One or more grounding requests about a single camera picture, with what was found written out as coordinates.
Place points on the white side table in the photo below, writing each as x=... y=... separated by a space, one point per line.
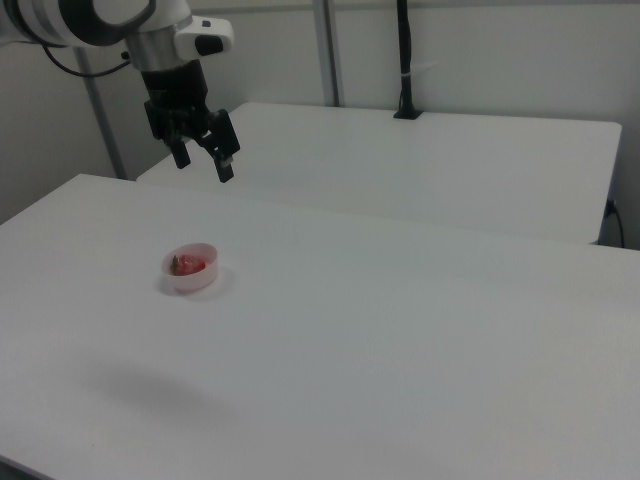
x=400 y=165

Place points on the red strawberry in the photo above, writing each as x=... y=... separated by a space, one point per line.
x=187 y=265

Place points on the pink plastic bowl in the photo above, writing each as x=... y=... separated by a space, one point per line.
x=192 y=267

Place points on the grey metal frame post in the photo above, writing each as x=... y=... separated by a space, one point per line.
x=102 y=120
x=327 y=50

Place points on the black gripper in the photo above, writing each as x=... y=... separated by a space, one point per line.
x=175 y=92

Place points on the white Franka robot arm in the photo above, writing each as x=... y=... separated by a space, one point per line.
x=75 y=20

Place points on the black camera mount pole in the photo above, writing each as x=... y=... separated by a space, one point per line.
x=406 y=60

